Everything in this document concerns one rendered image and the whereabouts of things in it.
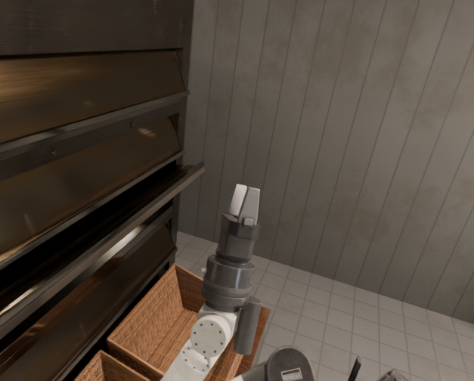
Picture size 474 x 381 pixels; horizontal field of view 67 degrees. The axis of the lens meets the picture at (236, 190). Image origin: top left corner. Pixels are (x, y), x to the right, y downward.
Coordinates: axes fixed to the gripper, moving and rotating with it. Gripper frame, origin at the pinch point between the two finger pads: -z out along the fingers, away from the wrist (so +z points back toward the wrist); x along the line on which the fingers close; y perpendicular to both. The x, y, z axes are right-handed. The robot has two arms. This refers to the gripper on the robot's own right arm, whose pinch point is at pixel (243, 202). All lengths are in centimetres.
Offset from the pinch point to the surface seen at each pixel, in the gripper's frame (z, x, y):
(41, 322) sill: 48, -45, 41
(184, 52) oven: -50, -87, 18
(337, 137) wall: -53, -203, -107
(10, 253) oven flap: 23, -24, 45
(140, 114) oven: -19, -67, 28
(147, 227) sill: 23, -93, 19
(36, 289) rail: 28.0, -18.5, 36.8
